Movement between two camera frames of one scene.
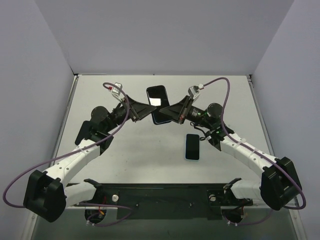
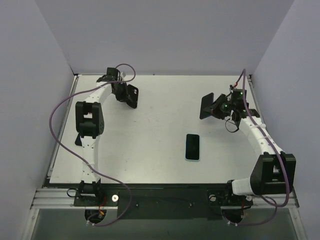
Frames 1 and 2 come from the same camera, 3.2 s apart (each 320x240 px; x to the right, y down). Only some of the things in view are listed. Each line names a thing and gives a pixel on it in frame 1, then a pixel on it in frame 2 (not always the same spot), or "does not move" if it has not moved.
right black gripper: x=184 y=109 → x=216 y=107
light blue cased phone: x=192 y=148 does not move
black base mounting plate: x=166 y=201 does not move
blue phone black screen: x=158 y=98 → x=206 y=101
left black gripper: x=132 y=110 → x=127 y=96
